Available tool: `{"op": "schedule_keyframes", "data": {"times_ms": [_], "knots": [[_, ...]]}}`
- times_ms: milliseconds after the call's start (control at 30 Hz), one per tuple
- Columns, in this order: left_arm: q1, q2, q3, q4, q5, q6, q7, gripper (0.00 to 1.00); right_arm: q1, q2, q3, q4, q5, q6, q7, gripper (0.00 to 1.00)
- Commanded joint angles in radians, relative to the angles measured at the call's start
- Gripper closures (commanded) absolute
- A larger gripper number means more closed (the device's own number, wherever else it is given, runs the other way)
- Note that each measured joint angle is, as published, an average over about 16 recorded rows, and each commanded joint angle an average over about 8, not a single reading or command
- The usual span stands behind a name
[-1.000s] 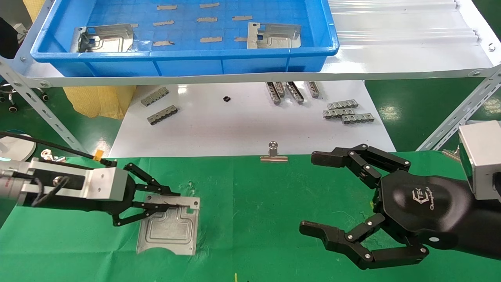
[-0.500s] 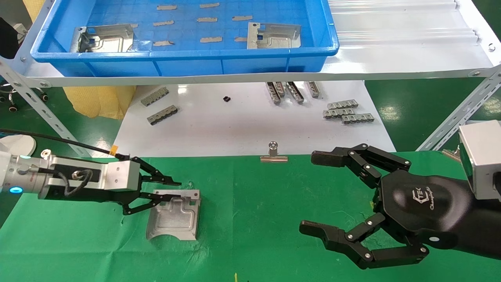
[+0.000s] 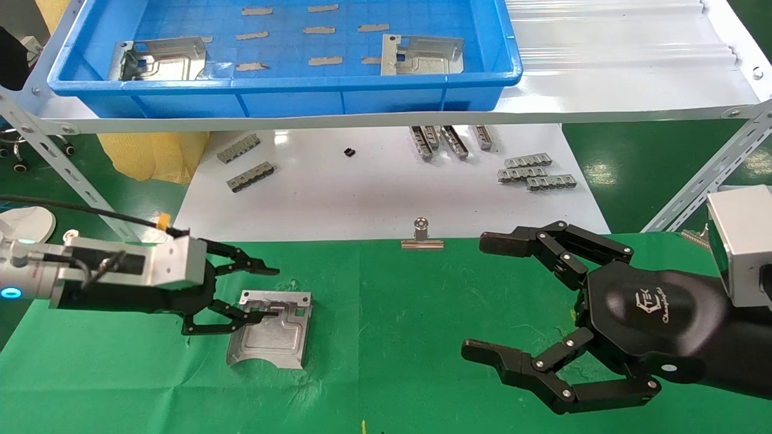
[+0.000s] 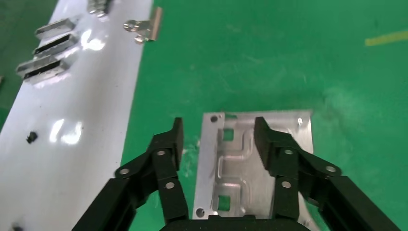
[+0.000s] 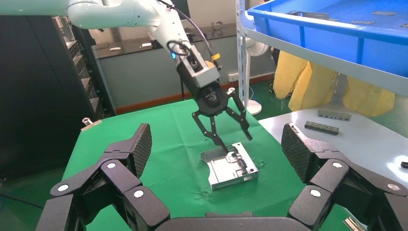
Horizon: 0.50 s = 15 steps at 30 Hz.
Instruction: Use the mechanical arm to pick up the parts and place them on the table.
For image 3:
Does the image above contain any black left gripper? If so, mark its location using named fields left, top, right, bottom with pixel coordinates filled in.
left=51, top=240, right=284, bottom=336

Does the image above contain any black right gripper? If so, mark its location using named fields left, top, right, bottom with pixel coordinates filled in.
left=461, top=221, right=730, bottom=415

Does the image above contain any curved edge metal plate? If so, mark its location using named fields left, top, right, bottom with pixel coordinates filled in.
left=226, top=289, right=313, bottom=370

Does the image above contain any yellow mesh bag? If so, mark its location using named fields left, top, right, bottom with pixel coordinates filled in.
left=96, top=131, right=210, bottom=184

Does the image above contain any green table cloth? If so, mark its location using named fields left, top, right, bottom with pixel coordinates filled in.
left=0, top=232, right=772, bottom=434

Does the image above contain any white round floor base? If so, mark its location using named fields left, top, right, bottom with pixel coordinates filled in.
left=0, top=206, right=56, bottom=243

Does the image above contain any blue plastic bin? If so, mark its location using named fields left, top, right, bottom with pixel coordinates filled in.
left=47, top=0, right=523, bottom=119

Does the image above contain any bent metal plate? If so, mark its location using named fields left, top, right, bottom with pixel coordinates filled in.
left=380, top=34, right=465, bottom=76
left=107, top=37, right=209, bottom=82

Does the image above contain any white metal shelf rack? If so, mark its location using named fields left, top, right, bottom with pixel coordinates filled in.
left=0, top=0, right=772, bottom=245

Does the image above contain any black caster stool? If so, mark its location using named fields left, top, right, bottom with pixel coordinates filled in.
left=0, top=27, right=76, bottom=174

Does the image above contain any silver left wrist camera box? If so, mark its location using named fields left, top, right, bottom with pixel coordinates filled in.
left=63, top=236, right=209, bottom=291

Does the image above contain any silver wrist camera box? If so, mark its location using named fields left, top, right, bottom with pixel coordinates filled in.
left=63, top=236, right=209, bottom=291
left=706, top=186, right=772, bottom=309

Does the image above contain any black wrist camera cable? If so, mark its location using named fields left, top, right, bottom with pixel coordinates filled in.
left=0, top=194, right=189, bottom=237

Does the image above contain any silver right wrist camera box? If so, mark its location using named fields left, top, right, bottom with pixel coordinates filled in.
left=706, top=186, right=772, bottom=309

